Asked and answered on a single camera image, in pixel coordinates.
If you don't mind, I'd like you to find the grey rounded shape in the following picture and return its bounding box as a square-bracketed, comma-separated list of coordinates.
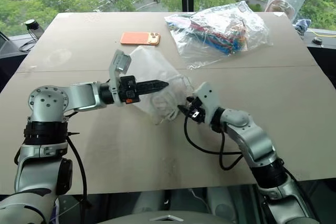
[206, 187, 237, 217]

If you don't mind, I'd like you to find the thin white cable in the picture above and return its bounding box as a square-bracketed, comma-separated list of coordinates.
[188, 188, 211, 209]

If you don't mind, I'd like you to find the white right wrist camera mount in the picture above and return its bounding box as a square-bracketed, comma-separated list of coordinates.
[192, 82, 224, 125]

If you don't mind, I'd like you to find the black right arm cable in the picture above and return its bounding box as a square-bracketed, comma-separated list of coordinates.
[183, 114, 245, 172]

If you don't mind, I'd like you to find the translucent white drawstring bag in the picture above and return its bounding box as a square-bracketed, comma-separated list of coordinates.
[125, 45, 194, 127]

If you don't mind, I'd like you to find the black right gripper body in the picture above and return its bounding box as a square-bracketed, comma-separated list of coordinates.
[185, 97, 208, 125]

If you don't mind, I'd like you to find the clear zip bag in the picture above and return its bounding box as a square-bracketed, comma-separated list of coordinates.
[264, 0, 309, 24]

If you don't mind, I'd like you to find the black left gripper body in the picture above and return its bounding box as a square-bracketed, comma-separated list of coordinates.
[118, 75, 140, 104]

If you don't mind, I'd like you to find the blue cloth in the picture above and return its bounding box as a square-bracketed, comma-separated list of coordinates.
[293, 18, 312, 35]

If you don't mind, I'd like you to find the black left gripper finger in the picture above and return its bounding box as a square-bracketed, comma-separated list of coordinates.
[135, 79, 170, 89]
[136, 86, 167, 95]

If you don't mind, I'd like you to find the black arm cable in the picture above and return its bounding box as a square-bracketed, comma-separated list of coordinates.
[64, 130, 93, 210]
[183, 114, 245, 172]

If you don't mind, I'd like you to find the black side table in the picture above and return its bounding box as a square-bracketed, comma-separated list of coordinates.
[0, 30, 30, 94]

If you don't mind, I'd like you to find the yellow cable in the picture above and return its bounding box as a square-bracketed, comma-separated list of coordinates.
[310, 30, 336, 38]

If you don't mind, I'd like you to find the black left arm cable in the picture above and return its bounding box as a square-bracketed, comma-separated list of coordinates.
[64, 130, 93, 210]

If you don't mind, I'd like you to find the grey robot torso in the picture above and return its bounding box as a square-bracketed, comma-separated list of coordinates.
[103, 214, 239, 224]

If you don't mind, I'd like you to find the clear bag of colourful items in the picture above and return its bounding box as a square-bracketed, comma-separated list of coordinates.
[164, 0, 274, 71]

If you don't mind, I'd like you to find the orange smartphone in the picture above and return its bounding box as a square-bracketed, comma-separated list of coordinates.
[120, 31, 161, 47]

